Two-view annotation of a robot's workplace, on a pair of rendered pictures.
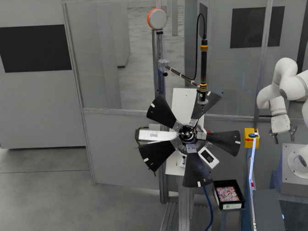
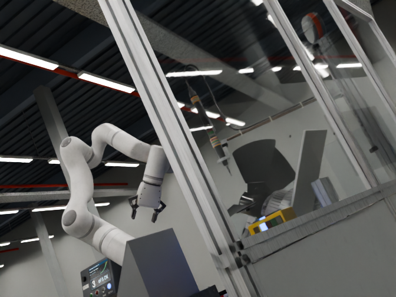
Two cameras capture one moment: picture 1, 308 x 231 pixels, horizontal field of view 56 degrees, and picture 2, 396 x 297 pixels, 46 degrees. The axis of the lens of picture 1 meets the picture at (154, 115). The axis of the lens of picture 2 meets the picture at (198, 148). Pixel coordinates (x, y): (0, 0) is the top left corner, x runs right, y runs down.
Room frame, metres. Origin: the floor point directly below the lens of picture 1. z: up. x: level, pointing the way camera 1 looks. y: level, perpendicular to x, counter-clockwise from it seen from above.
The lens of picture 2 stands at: (2.40, -2.47, 0.97)
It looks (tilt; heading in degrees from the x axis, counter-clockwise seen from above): 14 degrees up; 110
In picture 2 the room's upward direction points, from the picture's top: 25 degrees counter-clockwise
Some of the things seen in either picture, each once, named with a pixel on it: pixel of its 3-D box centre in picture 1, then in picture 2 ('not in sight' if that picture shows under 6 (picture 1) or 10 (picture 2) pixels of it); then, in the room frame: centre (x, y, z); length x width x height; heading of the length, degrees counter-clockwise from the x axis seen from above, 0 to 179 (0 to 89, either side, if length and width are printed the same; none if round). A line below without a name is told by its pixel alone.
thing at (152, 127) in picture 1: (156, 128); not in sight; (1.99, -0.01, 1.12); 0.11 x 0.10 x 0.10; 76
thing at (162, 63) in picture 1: (163, 65); not in sight; (2.32, -0.10, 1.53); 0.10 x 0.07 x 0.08; 21
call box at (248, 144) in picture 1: (250, 138); not in sight; (1.93, -0.74, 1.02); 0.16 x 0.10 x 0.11; 166
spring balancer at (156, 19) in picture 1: (156, 19); not in sight; (2.40, -0.06, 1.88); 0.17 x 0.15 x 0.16; 76
